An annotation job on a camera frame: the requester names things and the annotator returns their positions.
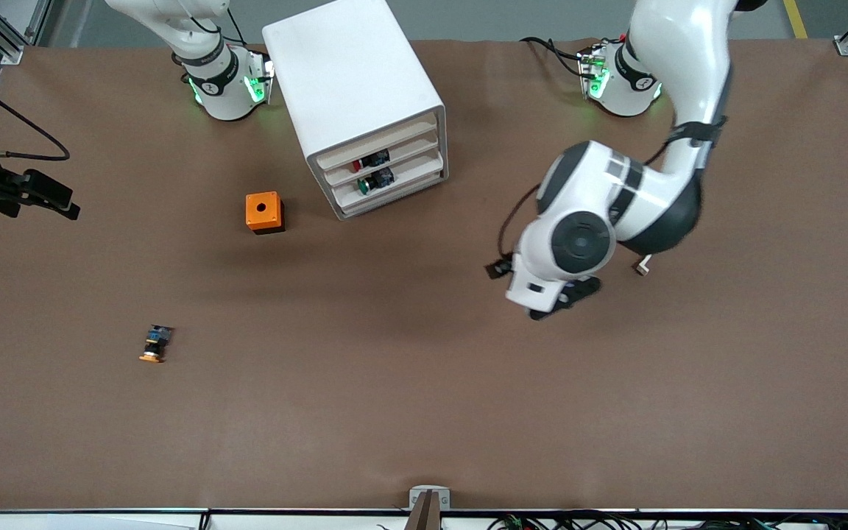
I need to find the black base cable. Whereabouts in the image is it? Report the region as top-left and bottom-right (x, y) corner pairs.
(520, 37), (588, 78)

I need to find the orange box with hole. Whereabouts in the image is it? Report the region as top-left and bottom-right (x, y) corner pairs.
(245, 191), (286, 235)

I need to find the aluminium frame profile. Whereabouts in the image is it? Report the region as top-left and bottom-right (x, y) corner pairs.
(0, 0), (54, 66)

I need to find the red push button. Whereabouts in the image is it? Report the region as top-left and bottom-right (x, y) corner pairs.
(351, 149), (391, 174)

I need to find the grey metal mount bracket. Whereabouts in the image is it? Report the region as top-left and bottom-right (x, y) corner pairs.
(409, 486), (451, 511)

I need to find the brown post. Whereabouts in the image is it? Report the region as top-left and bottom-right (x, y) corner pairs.
(404, 492), (443, 530)

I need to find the white plastic drawer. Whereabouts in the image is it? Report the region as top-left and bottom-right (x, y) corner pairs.
(338, 175), (448, 219)
(331, 156), (445, 205)
(323, 138), (442, 187)
(317, 120), (439, 172)

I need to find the white drawer cabinet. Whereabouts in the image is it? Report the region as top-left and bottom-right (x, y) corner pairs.
(262, 0), (449, 221)

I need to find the black cable bundle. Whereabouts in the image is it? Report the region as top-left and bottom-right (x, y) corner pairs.
(489, 512), (848, 530)

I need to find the orange push button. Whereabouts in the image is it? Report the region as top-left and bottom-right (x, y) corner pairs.
(138, 325), (174, 364)

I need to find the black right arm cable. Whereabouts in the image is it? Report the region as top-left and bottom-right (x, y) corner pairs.
(0, 63), (71, 161)

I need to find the green push button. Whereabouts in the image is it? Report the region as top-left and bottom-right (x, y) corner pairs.
(357, 167), (395, 196)

